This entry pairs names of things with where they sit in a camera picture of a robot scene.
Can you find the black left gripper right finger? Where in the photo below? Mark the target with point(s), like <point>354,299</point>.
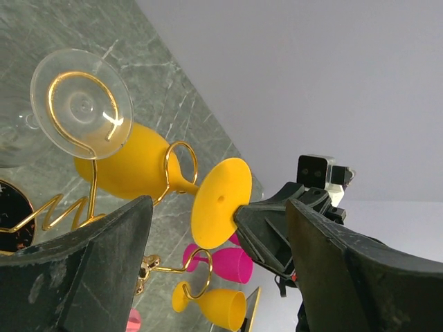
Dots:
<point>351,282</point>

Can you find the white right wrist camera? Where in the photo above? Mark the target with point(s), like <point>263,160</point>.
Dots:
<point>324,173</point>

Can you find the white board yellow rim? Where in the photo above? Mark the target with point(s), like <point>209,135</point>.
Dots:
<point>251,307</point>

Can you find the small pink bottle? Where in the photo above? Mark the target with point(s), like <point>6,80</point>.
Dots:
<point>134,321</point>

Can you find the pink wine glass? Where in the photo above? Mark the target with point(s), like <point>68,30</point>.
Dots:
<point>234,239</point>
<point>231,264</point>

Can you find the yellow wine glass front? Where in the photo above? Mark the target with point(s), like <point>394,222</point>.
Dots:
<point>225,308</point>

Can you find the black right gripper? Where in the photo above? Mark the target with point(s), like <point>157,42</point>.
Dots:
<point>262,226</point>

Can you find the yellow wine glass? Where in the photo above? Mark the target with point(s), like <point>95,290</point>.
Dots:
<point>225,308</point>
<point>147,165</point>

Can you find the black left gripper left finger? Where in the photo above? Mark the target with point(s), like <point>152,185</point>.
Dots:
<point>84,280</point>

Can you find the clear wine glass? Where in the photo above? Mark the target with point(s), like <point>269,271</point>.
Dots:
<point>74,100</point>

